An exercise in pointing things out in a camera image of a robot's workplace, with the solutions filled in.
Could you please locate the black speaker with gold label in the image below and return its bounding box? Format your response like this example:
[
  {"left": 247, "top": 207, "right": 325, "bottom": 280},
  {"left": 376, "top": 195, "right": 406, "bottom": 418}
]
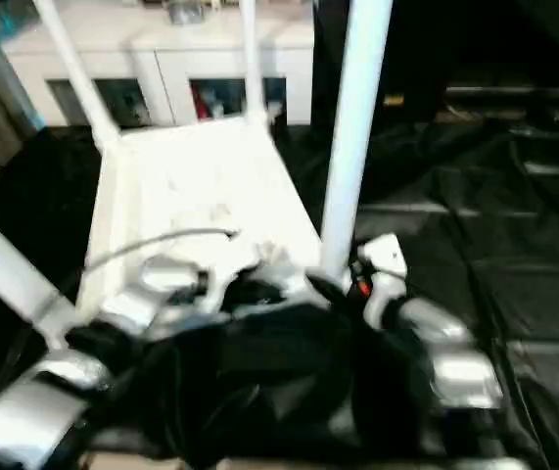
[{"left": 315, "top": 0, "right": 559, "bottom": 128}]

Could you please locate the white plastic table top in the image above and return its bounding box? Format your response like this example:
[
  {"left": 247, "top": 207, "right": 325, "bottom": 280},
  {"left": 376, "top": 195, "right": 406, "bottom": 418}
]
[{"left": 38, "top": 117, "right": 353, "bottom": 352}]

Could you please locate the black mat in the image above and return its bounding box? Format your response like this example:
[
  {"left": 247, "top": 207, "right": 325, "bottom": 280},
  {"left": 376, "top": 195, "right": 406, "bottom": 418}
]
[{"left": 0, "top": 121, "right": 559, "bottom": 470}]

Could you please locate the dark low bench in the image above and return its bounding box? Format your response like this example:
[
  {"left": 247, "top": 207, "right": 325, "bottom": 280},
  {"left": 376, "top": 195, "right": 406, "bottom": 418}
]
[{"left": 444, "top": 85, "right": 559, "bottom": 123}]

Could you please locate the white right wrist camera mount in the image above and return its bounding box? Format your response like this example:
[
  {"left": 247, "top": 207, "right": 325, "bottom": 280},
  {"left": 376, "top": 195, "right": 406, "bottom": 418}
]
[{"left": 356, "top": 233, "right": 408, "bottom": 330}]

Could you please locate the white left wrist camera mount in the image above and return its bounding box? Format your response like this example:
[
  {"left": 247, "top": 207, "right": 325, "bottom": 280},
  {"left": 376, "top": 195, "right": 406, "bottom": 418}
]
[{"left": 200, "top": 239, "right": 280, "bottom": 315}]

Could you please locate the white plastic table leg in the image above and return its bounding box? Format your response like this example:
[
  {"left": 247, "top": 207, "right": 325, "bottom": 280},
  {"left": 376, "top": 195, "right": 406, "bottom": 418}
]
[
  {"left": 33, "top": 0, "right": 122, "bottom": 154},
  {"left": 319, "top": 0, "right": 396, "bottom": 291},
  {"left": 239, "top": 0, "right": 273, "bottom": 132},
  {"left": 0, "top": 200, "right": 77, "bottom": 340}
]

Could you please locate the white glass-door cabinet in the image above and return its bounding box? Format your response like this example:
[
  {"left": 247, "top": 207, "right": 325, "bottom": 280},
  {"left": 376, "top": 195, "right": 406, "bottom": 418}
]
[{"left": 2, "top": 0, "right": 317, "bottom": 129}]

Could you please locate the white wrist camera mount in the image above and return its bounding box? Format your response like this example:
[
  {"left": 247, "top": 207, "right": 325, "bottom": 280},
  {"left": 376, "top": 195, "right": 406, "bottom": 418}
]
[
  {"left": 200, "top": 239, "right": 280, "bottom": 315},
  {"left": 356, "top": 233, "right": 408, "bottom": 330}
]

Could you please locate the clear glass jar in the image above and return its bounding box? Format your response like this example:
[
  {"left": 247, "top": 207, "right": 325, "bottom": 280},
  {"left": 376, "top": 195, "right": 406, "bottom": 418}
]
[{"left": 168, "top": 0, "right": 202, "bottom": 24}]

